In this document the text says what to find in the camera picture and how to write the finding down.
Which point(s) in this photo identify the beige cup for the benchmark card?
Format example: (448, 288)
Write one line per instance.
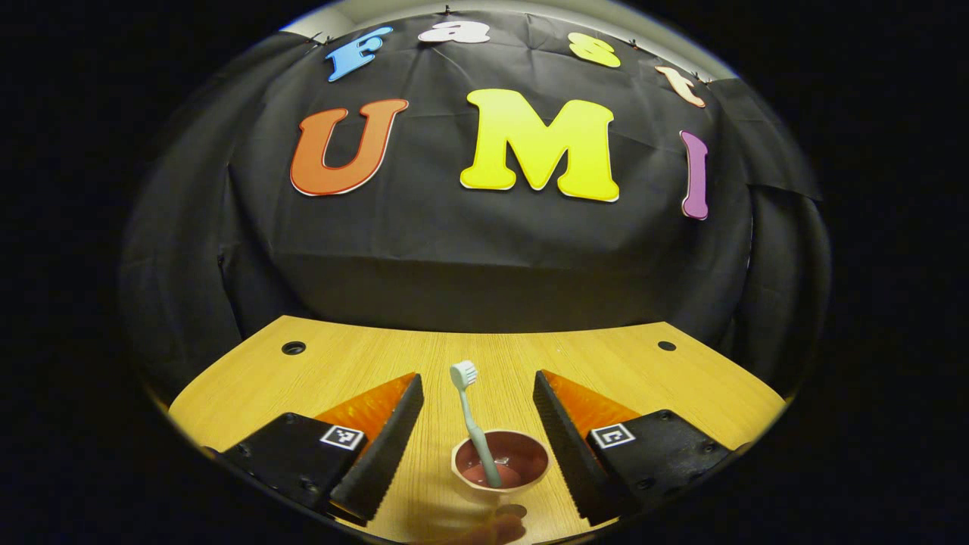
(473, 484)

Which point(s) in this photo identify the wooden desktop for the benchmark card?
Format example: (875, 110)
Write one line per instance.
(484, 348)

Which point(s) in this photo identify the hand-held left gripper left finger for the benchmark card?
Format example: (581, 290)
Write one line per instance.
(386, 446)

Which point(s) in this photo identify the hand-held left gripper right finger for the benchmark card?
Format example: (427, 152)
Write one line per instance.
(568, 446)

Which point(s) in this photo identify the pale green toothbrush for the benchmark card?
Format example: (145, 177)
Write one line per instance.
(475, 431)

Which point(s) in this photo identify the black backdrop cloth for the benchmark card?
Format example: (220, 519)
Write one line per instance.
(484, 257)

